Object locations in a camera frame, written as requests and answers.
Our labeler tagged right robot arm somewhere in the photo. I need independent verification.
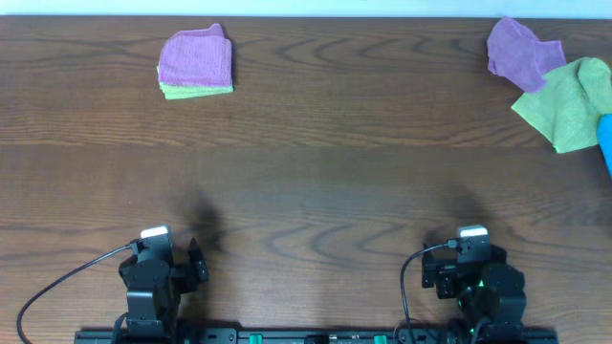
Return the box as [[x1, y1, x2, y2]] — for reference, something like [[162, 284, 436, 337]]
[[422, 241, 527, 343]]

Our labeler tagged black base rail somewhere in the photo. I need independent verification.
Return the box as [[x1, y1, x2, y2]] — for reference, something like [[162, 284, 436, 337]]
[[74, 328, 559, 344]]

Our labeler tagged blue object at edge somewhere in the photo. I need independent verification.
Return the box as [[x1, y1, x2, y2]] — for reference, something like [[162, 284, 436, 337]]
[[597, 114, 612, 176]]

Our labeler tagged black left camera cable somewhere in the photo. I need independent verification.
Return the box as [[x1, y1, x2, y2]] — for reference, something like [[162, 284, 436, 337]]
[[15, 244, 133, 344]]

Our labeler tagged folded green cloth under stack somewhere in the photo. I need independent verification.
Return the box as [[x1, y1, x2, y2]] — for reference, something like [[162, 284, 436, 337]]
[[157, 64, 234, 100]]

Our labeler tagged crumpled green cloth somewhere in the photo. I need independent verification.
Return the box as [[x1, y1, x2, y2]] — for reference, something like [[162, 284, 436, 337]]
[[512, 57, 611, 154]]

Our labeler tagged purple microfiber cloth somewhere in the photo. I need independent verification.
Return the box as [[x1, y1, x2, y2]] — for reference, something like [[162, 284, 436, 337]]
[[487, 16, 566, 93]]

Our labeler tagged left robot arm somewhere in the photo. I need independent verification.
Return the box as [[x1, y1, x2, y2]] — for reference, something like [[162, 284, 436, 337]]
[[119, 235, 209, 343]]

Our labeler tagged folded purple cloth on stack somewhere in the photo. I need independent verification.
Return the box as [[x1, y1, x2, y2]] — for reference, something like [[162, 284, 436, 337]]
[[158, 23, 232, 87]]

